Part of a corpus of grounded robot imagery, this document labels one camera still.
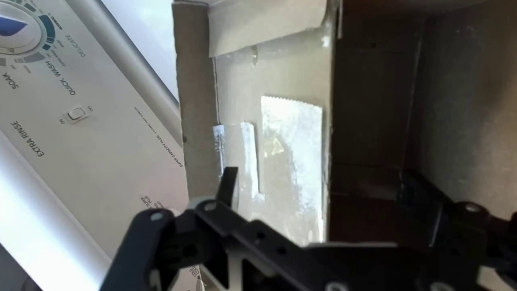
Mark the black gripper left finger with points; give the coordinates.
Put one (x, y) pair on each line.
(156, 242)

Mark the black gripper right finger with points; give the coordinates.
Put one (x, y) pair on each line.
(426, 206)

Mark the white washing machine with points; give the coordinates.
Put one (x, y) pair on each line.
(107, 161)

